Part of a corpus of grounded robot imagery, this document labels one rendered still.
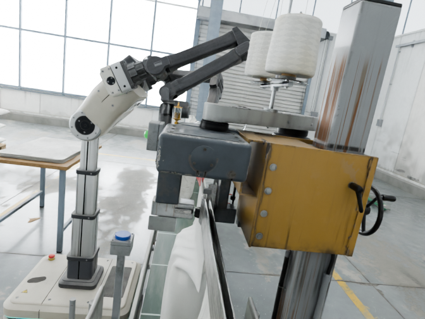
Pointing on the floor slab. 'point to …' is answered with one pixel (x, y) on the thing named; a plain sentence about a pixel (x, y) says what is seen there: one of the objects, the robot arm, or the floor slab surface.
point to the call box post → (118, 287)
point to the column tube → (343, 126)
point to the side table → (44, 190)
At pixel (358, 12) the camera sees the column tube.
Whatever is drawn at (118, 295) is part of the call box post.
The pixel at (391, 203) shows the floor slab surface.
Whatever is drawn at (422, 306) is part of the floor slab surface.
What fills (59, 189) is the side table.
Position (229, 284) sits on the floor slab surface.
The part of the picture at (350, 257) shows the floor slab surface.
